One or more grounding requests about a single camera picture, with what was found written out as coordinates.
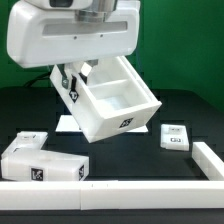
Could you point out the white cabinet door panel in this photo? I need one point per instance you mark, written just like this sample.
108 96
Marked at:
174 137
26 139

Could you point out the white front fence bar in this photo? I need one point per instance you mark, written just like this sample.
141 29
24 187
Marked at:
92 195

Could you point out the white marker sheet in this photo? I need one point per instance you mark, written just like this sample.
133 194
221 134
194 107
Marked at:
68 124

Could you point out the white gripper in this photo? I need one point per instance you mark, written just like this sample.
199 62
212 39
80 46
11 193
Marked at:
50 32

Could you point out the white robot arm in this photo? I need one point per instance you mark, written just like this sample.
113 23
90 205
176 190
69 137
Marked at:
50 32

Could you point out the white cabinet body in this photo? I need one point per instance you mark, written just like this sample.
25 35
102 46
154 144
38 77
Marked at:
114 100

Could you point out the white cabinet top block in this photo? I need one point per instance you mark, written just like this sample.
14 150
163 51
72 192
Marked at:
42 165

